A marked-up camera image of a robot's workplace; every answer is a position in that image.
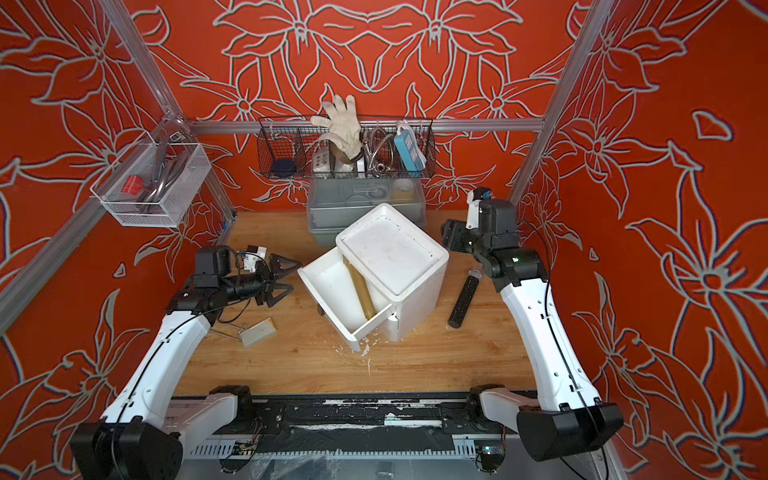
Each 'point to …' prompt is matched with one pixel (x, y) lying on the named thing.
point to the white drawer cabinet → (383, 264)
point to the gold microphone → (368, 306)
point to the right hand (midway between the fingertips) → (448, 225)
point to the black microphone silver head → (464, 300)
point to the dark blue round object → (284, 167)
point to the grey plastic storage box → (337, 200)
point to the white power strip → (321, 161)
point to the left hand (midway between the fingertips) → (297, 274)
